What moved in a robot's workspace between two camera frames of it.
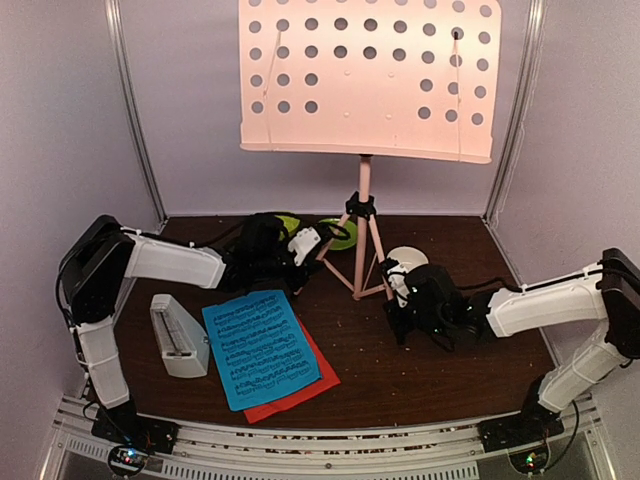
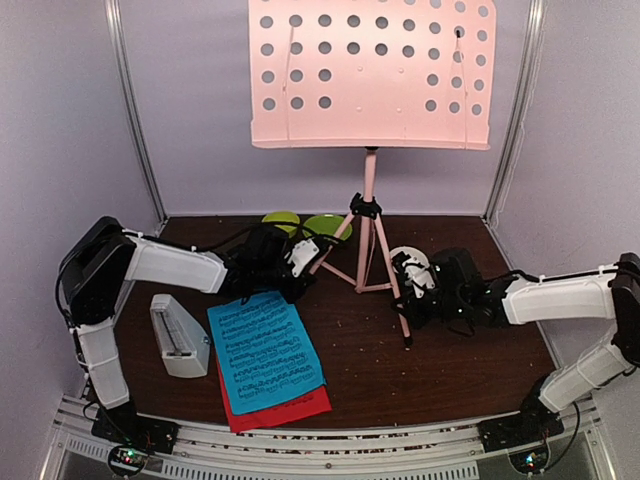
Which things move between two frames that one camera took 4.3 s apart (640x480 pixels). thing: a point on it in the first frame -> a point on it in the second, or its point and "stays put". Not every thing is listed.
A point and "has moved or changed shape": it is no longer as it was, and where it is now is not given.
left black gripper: x=293 y=281 stays put
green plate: x=344 y=243 -> x=327 y=225
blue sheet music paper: x=258 y=347 stays put
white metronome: x=184 y=347 stays put
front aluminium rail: x=330 y=451 stays put
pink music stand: x=412 y=80 has moved or changed shape
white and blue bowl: x=408 y=257 stays put
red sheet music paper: x=328 y=380 -> x=311 y=402
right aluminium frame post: x=534 y=18 stays put
